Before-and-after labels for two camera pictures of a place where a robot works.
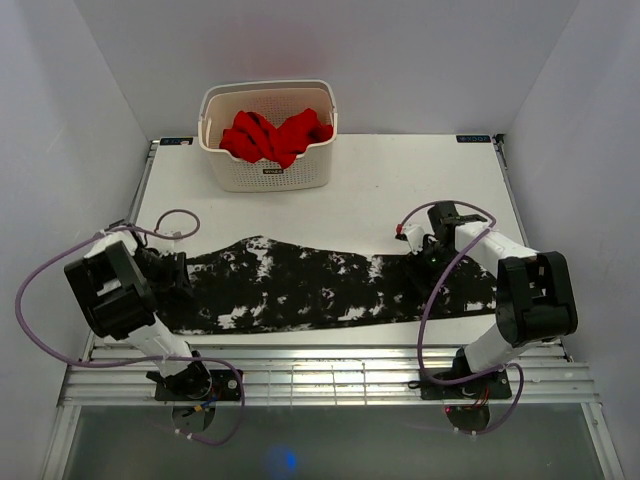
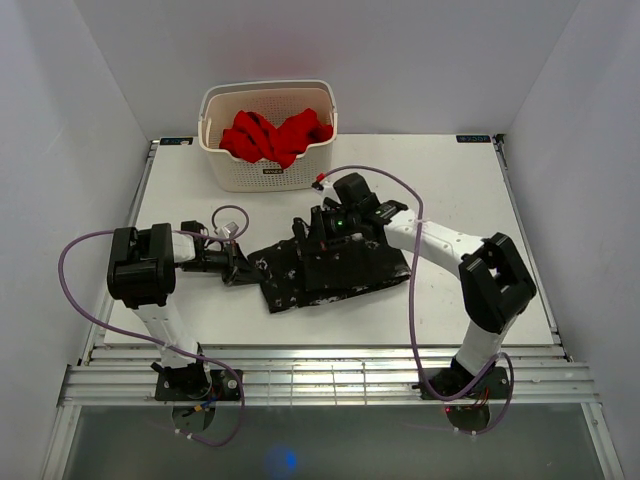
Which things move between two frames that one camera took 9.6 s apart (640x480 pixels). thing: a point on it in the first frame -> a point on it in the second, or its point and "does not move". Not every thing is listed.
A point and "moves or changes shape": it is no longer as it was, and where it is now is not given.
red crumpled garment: (252, 136) does not move
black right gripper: (415, 264) -> (318, 233)
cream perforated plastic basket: (274, 100) does not move
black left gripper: (177, 280) -> (239, 270)
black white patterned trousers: (258, 284) moves or changes shape
